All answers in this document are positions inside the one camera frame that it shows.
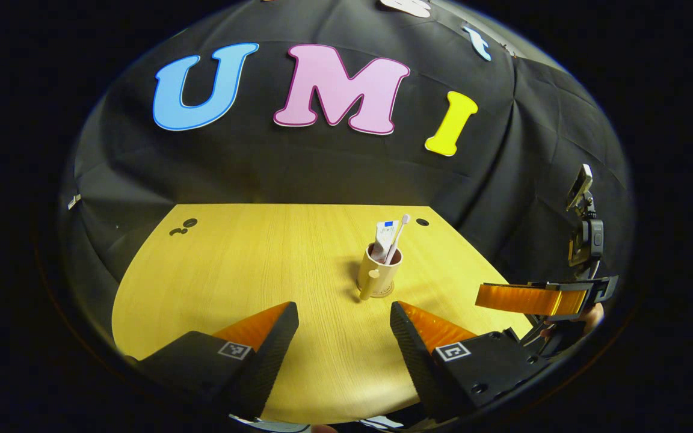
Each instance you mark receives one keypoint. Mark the wooden desktop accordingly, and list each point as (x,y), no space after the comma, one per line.
(250,270)

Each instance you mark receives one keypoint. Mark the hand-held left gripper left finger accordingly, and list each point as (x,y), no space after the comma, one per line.
(274,355)

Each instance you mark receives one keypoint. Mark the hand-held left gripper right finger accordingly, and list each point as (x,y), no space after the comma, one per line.
(409,355)

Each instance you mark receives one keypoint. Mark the white toothbrush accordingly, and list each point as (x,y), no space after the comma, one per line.
(400,231)

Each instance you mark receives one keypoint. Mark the black backdrop cloth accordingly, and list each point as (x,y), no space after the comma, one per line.
(298,168)

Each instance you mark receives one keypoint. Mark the white toothpaste tube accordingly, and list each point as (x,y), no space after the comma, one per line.
(384,234)

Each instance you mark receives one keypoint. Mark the white clip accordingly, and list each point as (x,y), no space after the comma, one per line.
(74,201)

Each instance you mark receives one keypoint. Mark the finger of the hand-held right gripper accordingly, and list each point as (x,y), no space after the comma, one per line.
(527,298)

